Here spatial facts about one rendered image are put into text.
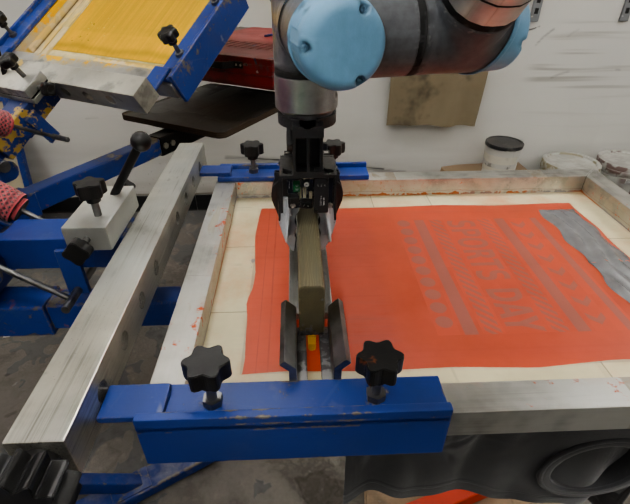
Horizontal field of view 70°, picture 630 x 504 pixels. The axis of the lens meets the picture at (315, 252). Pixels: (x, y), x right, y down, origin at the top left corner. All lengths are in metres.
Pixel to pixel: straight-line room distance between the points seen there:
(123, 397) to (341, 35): 0.38
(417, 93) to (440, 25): 2.22
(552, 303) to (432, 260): 0.18
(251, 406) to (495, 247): 0.51
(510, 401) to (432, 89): 2.31
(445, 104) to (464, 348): 2.21
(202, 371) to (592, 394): 0.39
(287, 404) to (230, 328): 0.18
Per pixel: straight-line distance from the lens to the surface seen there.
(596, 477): 0.86
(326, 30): 0.39
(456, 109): 2.76
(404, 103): 2.66
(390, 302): 0.65
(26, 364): 2.17
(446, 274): 0.72
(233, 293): 0.66
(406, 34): 0.43
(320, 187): 0.55
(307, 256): 0.54
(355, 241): 0.77
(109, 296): 0.56
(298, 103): 0.53
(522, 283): 0.74
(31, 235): 0.74
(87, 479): 1.50
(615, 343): 0.69
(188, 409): 0.47
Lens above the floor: 1.37
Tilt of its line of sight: 34 degrees down
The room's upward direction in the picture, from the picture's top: straight up
